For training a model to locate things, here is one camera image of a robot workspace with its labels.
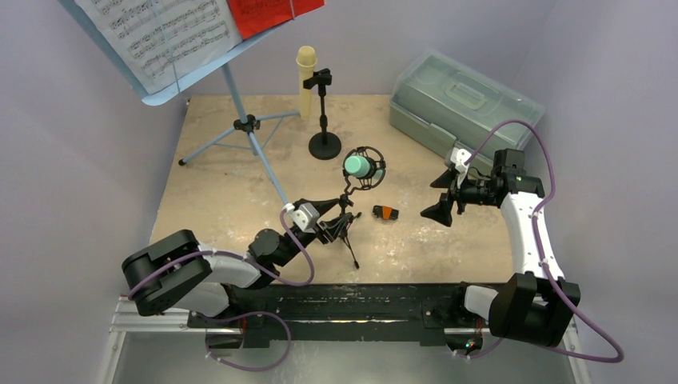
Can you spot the red sheet music page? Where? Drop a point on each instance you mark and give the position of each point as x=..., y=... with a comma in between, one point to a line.
x=255, y=16

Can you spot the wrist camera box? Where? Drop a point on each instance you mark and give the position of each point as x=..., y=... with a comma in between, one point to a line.
x=459, y=159
x=304, y=217

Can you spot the green translucent storage case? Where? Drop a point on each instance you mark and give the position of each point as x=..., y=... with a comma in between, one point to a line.
x=441, y=104

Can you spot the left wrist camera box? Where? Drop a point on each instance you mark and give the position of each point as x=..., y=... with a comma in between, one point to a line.
x=304, y=217

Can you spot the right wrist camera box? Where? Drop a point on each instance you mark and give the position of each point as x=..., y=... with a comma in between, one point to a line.
x=459, y=159

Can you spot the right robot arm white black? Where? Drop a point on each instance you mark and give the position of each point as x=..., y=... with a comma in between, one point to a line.
x=527, y=307

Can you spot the mint green microphone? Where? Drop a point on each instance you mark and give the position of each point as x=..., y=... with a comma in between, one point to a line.
x=357, y=166

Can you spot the black tripod shock-mount stand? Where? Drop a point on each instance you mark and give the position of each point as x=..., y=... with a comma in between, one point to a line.
x=354, y=184

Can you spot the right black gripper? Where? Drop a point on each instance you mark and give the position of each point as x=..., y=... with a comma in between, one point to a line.
x=455, y=192

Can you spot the black round-base mic stand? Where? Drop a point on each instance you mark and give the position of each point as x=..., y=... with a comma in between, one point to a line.
x=324, y=145

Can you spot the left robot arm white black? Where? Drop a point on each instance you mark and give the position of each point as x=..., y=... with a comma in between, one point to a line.
x=181, y=272

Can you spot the cream yellow microphone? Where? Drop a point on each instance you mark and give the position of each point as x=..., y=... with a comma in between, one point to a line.
x=306, y=61

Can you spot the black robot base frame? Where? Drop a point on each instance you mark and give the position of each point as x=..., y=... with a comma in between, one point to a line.
x=429, y=314

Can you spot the white sheet music page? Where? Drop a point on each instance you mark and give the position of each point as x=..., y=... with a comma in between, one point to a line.
x=162, y=41

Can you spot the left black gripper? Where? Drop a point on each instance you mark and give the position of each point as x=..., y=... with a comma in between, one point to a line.
x=329, y=228

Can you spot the blue music stand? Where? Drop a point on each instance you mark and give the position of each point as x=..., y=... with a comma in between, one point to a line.
x=246, y=123

